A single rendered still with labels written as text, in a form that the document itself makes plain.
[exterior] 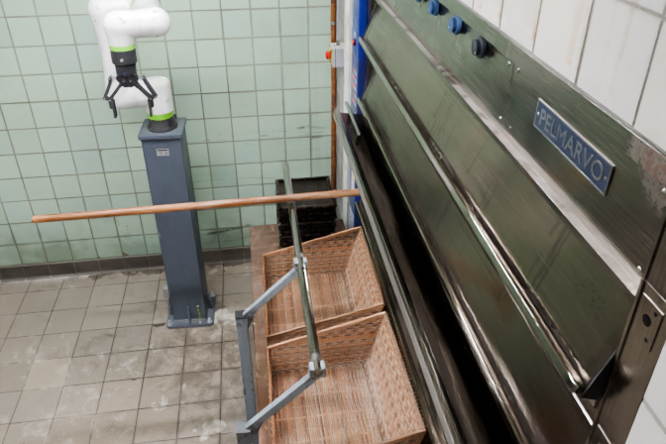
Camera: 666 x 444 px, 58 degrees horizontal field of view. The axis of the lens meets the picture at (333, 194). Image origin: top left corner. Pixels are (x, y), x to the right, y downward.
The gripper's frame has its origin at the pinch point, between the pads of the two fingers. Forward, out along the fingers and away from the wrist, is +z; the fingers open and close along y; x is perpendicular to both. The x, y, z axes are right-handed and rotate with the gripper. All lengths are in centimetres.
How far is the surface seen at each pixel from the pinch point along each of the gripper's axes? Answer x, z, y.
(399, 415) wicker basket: 94, 75, -91
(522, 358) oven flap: 148, -5, -97
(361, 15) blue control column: -15, -33, -92
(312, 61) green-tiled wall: -99, 13, -81
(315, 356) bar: 106, 32, -61
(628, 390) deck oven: 176, -27, -97
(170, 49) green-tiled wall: -98, 3, -4
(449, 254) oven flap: 107, -1, -95
